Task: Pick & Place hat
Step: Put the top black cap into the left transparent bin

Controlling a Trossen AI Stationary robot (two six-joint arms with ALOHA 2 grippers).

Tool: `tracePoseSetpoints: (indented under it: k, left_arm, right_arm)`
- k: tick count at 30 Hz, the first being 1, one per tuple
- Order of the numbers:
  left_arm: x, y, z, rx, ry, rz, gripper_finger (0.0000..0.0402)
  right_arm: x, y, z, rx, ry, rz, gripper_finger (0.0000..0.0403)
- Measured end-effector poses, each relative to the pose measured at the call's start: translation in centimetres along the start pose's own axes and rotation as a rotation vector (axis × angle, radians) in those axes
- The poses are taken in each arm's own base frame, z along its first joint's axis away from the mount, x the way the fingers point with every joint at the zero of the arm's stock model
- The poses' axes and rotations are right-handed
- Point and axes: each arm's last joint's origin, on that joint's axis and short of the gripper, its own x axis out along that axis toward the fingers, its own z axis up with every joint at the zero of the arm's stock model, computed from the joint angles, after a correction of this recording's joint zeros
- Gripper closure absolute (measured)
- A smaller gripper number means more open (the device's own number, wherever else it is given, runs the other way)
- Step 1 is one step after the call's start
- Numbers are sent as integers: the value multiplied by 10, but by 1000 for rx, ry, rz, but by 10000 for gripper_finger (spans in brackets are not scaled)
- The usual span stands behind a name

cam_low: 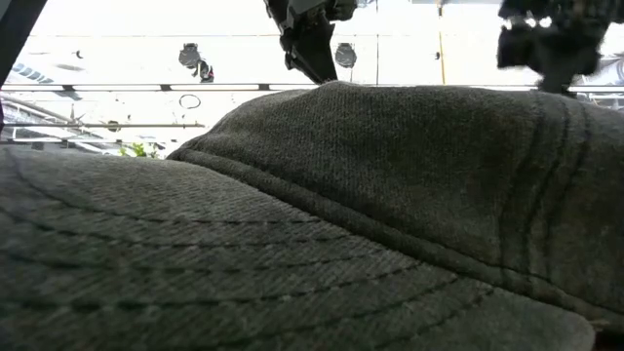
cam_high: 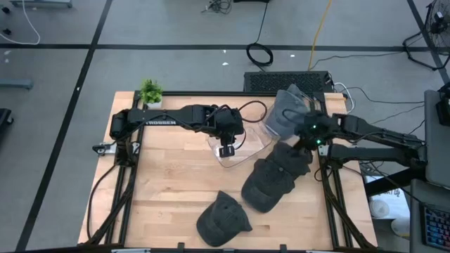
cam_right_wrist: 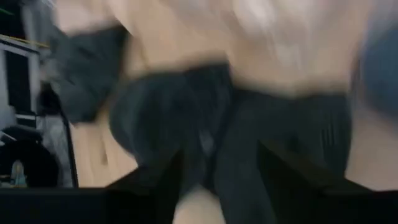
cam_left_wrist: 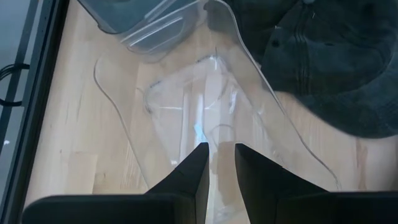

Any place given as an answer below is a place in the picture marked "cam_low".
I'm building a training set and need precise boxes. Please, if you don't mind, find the black ceiling camera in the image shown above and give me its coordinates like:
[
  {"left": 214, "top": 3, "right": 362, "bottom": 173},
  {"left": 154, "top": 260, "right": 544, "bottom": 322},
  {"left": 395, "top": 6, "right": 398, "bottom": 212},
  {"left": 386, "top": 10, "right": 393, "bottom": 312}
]
[
  {"left": 334, "top": 42, "right": 358, "bottom": 69},
  {"left": 177, "top": 42, "right": 202, "bottom": 69},
  {"left": 196, "top": 58, "right": 215, "bottom": 83}
]

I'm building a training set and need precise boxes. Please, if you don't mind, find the thin overhead metal bar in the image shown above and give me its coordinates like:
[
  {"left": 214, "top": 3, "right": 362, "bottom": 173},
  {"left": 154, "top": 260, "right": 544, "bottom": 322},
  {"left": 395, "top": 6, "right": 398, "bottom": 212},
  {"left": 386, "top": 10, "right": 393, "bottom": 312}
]
[{"left": 0, "top": 122, "right": 207, "bottom": 130}]

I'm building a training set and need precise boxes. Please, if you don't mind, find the green plant in white pot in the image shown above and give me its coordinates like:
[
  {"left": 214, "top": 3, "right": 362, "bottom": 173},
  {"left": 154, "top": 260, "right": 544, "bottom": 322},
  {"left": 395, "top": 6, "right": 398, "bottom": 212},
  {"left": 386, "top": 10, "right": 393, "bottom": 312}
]
[{"left": 119, "top": 141, "right": 162, "bottom": 160}]

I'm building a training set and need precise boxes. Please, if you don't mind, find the gray baseball cap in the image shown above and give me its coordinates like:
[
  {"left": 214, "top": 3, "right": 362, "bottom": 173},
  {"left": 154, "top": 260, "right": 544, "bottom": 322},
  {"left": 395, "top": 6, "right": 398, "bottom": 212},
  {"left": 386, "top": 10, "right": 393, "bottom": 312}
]
[{"left": 0, "top": 80, "right": 624, "bottom": 351}]

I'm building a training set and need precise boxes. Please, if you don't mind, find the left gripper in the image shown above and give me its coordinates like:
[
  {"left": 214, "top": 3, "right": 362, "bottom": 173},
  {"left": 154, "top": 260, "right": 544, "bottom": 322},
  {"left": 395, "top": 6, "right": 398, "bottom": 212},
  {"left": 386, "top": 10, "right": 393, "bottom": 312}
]
[{"left": 265, "top": 0, "right": 360, "bottom": 85}]

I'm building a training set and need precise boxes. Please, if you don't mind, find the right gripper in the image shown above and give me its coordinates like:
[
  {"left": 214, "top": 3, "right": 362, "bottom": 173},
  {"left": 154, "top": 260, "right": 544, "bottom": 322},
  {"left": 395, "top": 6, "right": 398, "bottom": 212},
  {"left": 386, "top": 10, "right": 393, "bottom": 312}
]
[{"left": 496, "top": 19, "right": 616, "bottom": 95}]

